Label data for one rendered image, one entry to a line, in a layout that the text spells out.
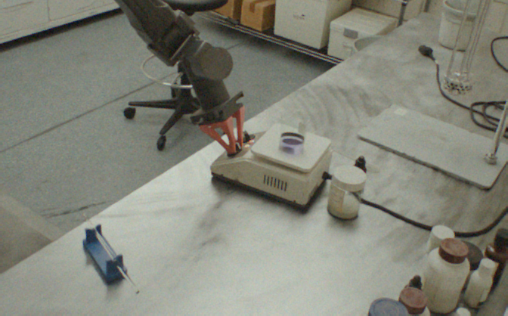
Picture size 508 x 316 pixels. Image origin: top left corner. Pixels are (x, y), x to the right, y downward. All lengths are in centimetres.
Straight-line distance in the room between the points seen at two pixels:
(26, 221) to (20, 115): 129
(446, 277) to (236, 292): 31
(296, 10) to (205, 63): 242
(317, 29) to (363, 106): 191
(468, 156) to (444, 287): 48
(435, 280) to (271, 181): 34
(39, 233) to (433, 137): 101
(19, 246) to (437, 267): 106
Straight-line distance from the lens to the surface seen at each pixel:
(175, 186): 111
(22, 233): 164
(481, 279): 96
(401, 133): 135
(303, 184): 104
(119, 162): 251
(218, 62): 99
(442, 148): 134
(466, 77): 127
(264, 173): 106
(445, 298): 94
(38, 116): 288
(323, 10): 329
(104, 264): 94
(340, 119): 138
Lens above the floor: 141
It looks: 32 degrees down
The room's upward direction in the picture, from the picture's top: 6 degrees clockwise
